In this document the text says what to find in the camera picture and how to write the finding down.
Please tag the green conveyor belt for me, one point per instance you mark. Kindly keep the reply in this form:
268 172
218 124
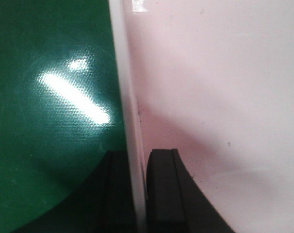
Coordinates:
60 107

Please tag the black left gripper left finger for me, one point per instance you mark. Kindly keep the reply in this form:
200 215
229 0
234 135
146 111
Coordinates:
103 203

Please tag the pink plastic bin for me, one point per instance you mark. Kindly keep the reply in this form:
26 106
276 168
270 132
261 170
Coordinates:
214 79

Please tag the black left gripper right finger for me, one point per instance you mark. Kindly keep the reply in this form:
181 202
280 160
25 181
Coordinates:
175 204

